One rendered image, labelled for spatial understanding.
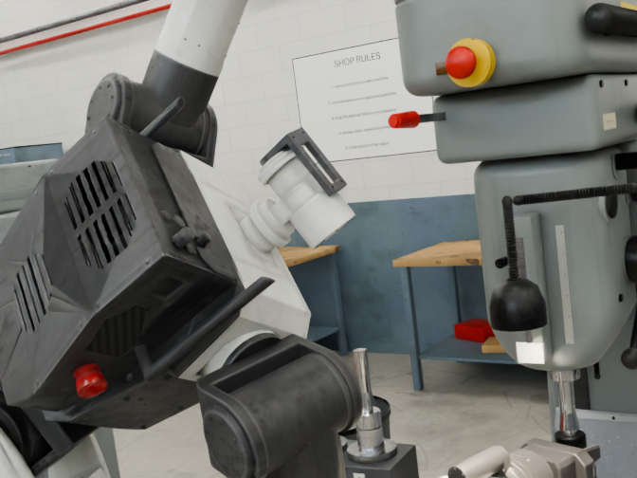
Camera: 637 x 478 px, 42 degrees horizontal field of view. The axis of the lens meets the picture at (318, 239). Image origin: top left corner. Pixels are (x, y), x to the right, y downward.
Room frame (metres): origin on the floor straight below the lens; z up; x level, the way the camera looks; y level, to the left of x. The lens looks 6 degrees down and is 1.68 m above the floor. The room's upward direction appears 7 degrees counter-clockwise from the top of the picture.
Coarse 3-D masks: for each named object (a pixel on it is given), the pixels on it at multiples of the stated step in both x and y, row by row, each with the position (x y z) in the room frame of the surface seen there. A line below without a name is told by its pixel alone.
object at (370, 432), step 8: (360, 424) 1.42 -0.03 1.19; (368, 424) 1.42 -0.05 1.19; (376, 424) 1.42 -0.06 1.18; (360, 432) 1.42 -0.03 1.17; (368, 432) 1.42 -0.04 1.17; (376, 432) 1.42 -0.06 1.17; (360, 440) 1.43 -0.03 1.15; (368, 440) 1.42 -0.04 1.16; (376, 440) 1.42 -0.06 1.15; (360, 448) 1.43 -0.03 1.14; (368, 448) 1.42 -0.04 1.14; (376, 448) 1.42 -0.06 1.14
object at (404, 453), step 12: (348, 444) 1.50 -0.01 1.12; (396, 444) 1.47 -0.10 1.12; (408, 444) 1.46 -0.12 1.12; (348, 456) 1.44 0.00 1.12; (360, 456) 1.40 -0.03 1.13; (372, 456) 1.40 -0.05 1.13; (384, 456) 1.40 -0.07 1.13; (396, 456) 1.41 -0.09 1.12; (408, 456) 1.43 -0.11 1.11; (348, 468) 1.40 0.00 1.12; (360, 468) 1.39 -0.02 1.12; (372, 468) 1.38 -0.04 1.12; (384, 468) 1.37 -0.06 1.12; (396, 468) 1.38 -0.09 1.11; (408, 468) 1.42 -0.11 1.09
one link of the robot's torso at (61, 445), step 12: (0, 384) 1.00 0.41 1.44; (24, 408) 0.99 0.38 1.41; (36, 420) 0.99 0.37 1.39; (48, 432) 0.99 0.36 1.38; (60, 432) 0.98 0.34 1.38; (72, 432) 0.99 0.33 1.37; (84, 432) 1.01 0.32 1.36; (60, 444) 0.98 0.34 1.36; (72, 444) 0.98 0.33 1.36; (48, 456) 1.03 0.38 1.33; (60, 456) 1.03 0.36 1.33; (36, 468) 1.02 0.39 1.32; (48, 468) 1.09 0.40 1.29
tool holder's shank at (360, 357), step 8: (360, 352) 1.43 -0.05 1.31; (360, 360) 1.43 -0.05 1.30; (360, 368) 1.43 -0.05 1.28; (368, 368) 1.43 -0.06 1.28; (360, 376) 1.43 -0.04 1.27; (368, 376) 1.43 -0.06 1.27; (360, 384) 1.43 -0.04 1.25; (368, 384) 1.43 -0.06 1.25; (368, 392) 1.43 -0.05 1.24; (368, 400) 1.43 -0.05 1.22; (368, 408) 1.43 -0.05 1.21
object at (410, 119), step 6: (396, 114) 1.09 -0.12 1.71; (402, 114) 1.10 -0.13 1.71; (408, 114) 1.11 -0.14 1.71; (414, 114) 1.12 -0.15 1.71; (420, 114) 1.15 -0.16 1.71; (426, 114) 1.16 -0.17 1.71; (432, 114) 1.17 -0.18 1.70; (438, 114) 1.19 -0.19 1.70; (444, 114) 1.20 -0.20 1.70; (390, 120) 1.09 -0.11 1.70; (396, 120) 1.09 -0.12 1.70; (402, 120) 1.09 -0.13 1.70; (408, 120) 1.10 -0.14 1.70; (414, 120) 1.12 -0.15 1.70; (420, 120) 1.14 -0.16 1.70; (426, 120) 1.16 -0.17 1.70; (432, 120) 1.17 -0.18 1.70; (438, 120) 1.19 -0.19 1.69; (396, 126) 1.09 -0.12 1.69; (402, 126) 1.10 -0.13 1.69; (408, 126) 1.11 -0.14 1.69; (414, 126) 1.13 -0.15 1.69
